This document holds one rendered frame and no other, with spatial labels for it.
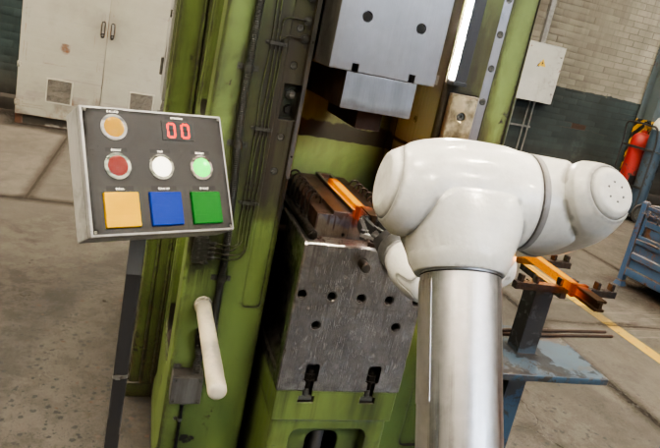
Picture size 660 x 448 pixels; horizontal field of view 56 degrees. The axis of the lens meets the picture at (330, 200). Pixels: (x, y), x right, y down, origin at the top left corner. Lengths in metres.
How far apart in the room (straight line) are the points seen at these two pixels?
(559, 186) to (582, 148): 8.79
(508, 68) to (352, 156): 0.60
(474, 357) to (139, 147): 0.92
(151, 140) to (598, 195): 0.96
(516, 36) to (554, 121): 7.27
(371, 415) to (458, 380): 1.24
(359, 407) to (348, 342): 0.23
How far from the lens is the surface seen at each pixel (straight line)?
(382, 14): 1.63
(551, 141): 9.27
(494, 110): 1.97
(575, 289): 1.74
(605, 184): 0.82
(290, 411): 1.87
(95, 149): 1.37
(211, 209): 1.45
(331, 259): 1.66
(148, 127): 1.43
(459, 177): 0.75
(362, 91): 1.63
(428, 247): 0.75
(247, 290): 1.88
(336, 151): 2.15
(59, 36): 6.88
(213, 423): 2.10
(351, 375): 1.85
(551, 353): 2.00
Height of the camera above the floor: 1.43
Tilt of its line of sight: 14 degrees down
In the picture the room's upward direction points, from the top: 12 degrees clockwise
